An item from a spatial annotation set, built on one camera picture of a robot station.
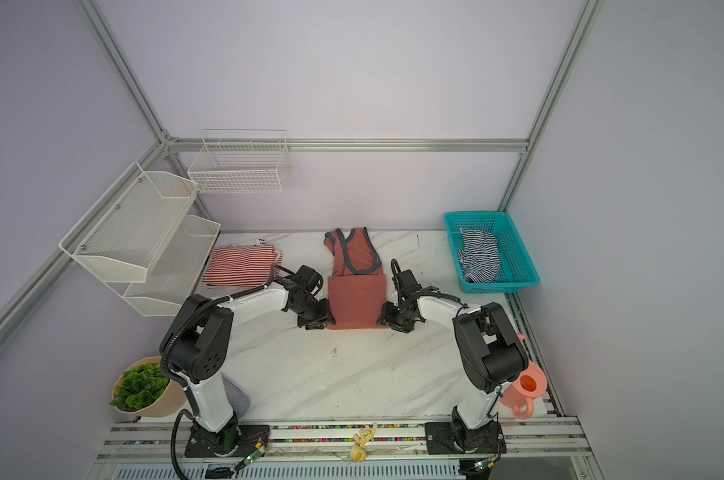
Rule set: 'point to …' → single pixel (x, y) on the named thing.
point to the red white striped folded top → (247, 266)
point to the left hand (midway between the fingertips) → (329, 324)
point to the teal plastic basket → (517, 270)
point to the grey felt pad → (239, 400)
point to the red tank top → (357, 290)
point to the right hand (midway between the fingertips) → (381, 321)
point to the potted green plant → (144, 390)
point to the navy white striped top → (479, 256)
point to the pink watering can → (520, 395)
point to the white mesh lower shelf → (178, 271)
